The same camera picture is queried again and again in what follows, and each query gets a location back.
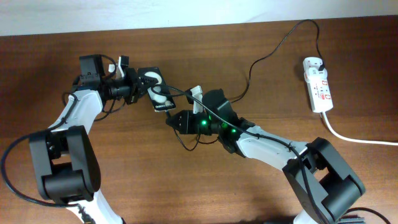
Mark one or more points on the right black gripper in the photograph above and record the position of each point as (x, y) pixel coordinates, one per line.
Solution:
(188, 126)

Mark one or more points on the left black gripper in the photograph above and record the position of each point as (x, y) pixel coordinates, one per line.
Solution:
(137, 81)

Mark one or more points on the white power strip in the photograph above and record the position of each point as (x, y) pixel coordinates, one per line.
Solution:
(319, 92)

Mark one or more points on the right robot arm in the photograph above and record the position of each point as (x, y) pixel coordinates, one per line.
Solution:
(325, 185)

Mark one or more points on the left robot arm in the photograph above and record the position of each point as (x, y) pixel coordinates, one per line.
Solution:
(65, 165)

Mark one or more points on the white USB charger plug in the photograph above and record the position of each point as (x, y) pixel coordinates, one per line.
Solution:
(313, 74)

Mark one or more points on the black smartphone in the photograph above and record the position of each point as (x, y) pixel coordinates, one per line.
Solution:
(159, 96)

